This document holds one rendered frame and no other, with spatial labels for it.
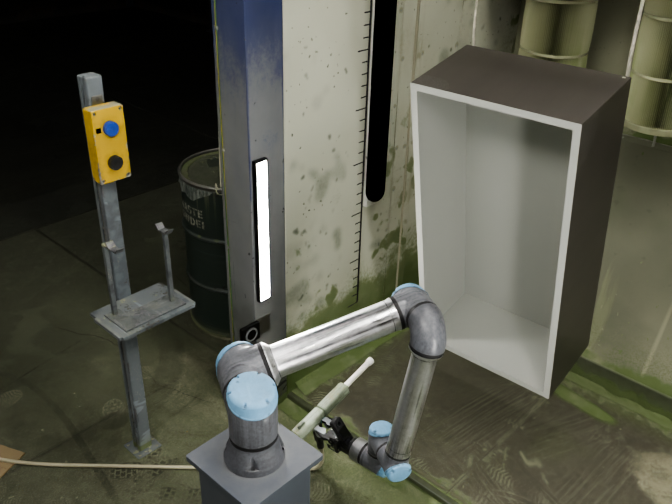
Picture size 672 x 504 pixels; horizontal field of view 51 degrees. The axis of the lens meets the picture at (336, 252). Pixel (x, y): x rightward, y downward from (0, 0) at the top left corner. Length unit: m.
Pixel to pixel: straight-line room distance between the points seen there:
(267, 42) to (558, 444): 2.10
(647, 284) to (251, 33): 2.20
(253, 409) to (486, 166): 1.38
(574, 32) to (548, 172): 1.00
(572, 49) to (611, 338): 1.39
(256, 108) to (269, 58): 0.18
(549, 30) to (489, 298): 1.27
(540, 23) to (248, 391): 2.24
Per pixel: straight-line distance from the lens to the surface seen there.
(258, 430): 2.15
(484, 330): 3.17
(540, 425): 3.46
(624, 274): 3.73
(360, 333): 2.30
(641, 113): 3.42
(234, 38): 2.61
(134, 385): 3.08
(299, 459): 2.30
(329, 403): 2.89
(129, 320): 2.68
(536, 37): 3.58
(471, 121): 2.82
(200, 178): 3.63
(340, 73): 2.95
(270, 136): 2.74
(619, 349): 3.69
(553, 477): 3.24
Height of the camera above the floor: 2.28
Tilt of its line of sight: 29 degrees down
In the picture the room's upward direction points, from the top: 2 degrees clockwise
